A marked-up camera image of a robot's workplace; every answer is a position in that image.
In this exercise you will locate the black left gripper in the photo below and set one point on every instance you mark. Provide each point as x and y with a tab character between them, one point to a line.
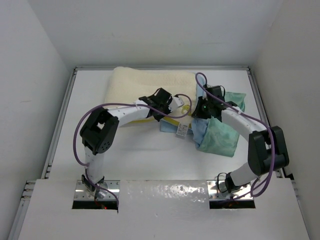
166	105

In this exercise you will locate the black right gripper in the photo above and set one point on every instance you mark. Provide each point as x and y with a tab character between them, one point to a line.
198	113

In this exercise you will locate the blue and green pillowcase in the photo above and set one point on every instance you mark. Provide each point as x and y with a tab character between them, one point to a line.
211	135

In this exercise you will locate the cream quilted pillow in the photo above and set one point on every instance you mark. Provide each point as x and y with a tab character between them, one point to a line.
126	85

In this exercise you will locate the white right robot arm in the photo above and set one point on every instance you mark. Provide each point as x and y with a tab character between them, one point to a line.
267	149

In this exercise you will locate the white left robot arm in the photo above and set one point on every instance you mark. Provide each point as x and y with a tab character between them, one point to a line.
99	130

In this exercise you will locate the white front cover board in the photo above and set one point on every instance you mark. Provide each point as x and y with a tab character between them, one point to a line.
162	210

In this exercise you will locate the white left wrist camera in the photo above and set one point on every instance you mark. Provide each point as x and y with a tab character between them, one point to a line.
175	104

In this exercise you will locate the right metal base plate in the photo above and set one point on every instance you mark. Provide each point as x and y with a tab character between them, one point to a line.
217	192

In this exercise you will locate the metal base plate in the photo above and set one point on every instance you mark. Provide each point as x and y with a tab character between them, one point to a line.
217	192
82	193

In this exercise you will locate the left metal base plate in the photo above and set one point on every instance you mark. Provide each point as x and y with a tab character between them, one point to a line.
82	193

